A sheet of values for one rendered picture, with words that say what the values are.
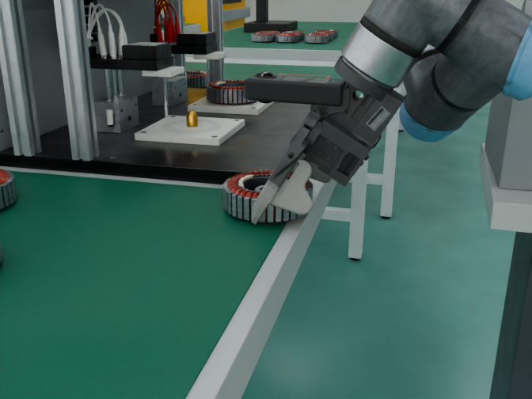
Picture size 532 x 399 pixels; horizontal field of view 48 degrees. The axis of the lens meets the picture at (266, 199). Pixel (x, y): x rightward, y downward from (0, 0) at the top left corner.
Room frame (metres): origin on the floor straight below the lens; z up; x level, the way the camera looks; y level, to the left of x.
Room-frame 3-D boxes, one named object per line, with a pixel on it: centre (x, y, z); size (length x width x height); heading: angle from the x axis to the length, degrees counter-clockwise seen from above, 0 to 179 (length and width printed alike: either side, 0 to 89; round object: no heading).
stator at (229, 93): (1.26, 0.07, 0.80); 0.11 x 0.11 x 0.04
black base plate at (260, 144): (1.14, 0.11, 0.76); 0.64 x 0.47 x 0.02; 166
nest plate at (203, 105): (1.26, 0.07, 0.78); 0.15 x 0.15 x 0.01; 76
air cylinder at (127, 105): (1.06, 0.27, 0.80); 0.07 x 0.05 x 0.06; 166
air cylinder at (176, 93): (1.29, 0.21, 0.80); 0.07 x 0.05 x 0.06; 166
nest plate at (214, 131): (1.02, 0.13, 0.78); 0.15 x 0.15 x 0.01; 76
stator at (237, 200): (0.70, 0.00, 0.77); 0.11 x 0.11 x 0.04
